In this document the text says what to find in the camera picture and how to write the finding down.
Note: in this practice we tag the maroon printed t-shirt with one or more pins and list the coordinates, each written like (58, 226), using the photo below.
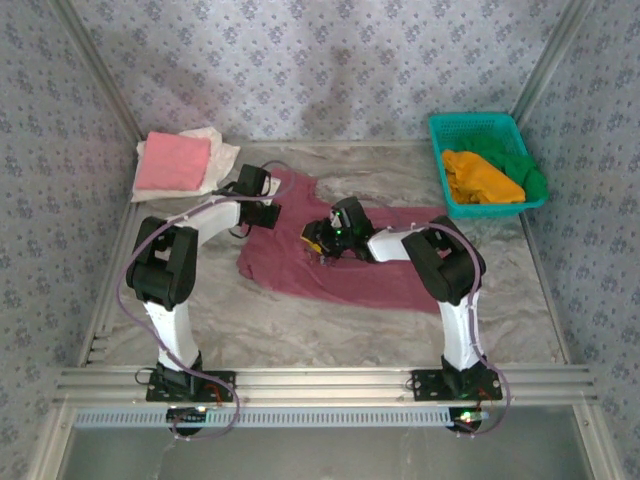
(290, 270)

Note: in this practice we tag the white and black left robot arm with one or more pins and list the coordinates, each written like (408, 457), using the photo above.
(170, 325)

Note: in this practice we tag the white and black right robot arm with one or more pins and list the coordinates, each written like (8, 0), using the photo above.
(460, 325)

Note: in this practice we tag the folded cream t-shirt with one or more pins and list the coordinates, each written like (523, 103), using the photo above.
(221, 150)

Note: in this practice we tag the folded pink t-shirt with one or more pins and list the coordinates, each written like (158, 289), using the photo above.
(172, 160)

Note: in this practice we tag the orange t-shirt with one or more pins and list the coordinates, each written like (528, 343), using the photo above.
(485, 180)

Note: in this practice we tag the teal plastic basket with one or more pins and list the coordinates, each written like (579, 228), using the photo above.
(470, 130)

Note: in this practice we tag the green t-shirt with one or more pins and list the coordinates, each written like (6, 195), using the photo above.
(525, 172)

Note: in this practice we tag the aluminium mounting rail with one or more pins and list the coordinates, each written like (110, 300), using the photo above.
(325, 385)

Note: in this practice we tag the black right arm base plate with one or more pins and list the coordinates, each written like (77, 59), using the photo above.
(430, 384)

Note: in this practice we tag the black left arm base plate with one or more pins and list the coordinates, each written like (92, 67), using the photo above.
(220, 382)

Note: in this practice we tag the aluminium frame post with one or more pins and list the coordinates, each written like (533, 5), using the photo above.
(552, 60)
(100, 70)

